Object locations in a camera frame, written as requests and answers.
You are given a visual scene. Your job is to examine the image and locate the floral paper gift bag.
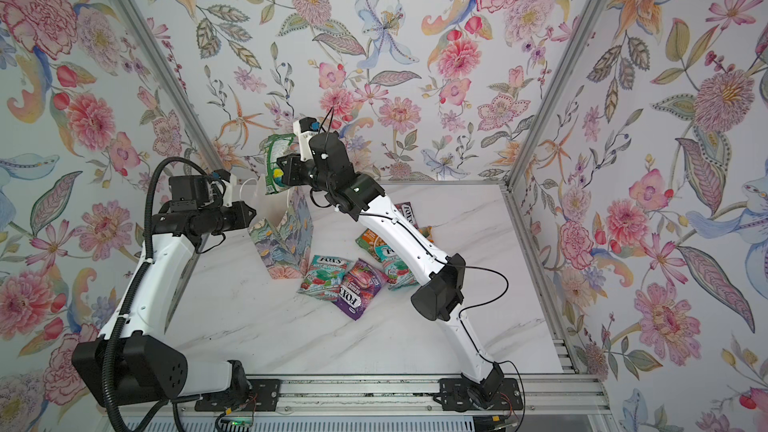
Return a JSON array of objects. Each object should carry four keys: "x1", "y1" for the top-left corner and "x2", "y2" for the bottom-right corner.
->
[{"x1": 241, "y1": 178, "x2": 314, "y2": 279}]

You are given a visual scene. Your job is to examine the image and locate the teal Fox's blossom candy pack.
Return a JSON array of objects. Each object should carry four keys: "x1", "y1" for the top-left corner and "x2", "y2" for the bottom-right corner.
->
[{"x1": 376, "y1": 245, "x2": 418, "y2": 290}]

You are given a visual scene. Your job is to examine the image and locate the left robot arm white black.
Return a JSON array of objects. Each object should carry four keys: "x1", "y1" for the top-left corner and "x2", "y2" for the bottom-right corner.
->
[{"x1": 72, "y1": 170, "x2": 256, "y2": 408}]

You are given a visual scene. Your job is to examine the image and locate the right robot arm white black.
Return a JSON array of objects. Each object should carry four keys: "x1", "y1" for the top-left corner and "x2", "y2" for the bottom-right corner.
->
[{"x1": 277, "y1": 122, "x2": 504, "y2": 409}]

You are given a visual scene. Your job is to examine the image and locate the green orange noodle snack pack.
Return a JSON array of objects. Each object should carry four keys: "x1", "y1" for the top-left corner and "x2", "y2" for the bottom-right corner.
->
[{"x1": 355, "y1": 229, "x2": 386, "y2": 262}]

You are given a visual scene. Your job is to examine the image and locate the small purple Fox's candy pack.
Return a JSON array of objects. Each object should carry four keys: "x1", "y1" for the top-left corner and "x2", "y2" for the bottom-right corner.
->
[{"x1": 395, "y1": 202, "x2": 419, "y2": 228}]

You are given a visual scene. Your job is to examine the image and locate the teal Fox's candy pack left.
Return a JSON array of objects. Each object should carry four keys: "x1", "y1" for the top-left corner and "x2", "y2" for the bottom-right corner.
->
[{"x1": 297, "y1": 255, "x2": 354, "y2": 302}]

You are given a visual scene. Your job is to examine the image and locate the purple Fox's berries candy pack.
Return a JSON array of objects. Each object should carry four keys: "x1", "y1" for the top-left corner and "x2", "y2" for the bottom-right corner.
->
[{"x1": 333, "y1": 259, "x2": 386, "y2": 321}]

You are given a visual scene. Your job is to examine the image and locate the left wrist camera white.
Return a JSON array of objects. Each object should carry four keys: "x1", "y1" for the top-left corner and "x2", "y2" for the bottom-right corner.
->
[{"x1": 211, "y1": 169, "x2": 238, "y2": 207}]

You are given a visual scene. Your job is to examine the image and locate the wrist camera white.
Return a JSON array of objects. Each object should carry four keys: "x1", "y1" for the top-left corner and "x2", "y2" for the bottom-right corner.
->
[
  {"x1": 211, "y1": 169, "x2": 238, "y2": 207},
  {"x1": 293, "y1": 117, "x2": 320, "y2": 162}
]

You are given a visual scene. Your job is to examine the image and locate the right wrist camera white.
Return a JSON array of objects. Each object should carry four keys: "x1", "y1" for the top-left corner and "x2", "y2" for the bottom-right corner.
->
[{"x1": 293, "y1": 117, "x2": 320, "y2": 162}]

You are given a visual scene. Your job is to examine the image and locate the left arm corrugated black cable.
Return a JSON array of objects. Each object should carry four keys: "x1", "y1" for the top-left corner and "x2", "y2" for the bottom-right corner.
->
[{"x1": 100, "y1": 157, "x2": 211, "y2": 432}]

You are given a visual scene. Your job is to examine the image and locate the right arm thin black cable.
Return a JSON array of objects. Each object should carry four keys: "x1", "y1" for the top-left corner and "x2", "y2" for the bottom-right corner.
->
[{"x1": 317, "y1": 106, "x2": 526, "y2": 432}]

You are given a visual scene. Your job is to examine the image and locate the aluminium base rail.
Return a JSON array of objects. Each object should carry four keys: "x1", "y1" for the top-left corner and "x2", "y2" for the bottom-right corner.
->
[{"x1": 98, "y1": 373, "x2": 610, "y2": 418}]

